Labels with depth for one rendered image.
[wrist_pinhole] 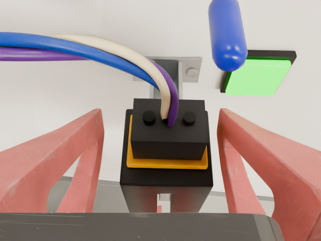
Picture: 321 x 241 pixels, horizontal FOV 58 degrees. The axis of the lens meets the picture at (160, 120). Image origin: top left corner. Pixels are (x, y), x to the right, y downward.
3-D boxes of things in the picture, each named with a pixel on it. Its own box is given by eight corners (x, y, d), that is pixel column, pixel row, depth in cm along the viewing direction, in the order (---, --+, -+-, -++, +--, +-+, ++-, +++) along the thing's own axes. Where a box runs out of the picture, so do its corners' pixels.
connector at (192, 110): (139, 144, 16) (136, 179, 15) (133, 94, 12) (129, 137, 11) (192, 146, 16) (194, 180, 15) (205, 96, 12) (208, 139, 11)
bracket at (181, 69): (133, 78, 21) (128, 142, 18) (130, 55, 19) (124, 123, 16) (197, 80, 21) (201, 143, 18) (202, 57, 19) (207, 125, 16)
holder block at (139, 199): (133, 152, 20) (129, 213, 18) (125, 107, 15) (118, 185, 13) (195, 153, 20) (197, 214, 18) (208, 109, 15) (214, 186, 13)
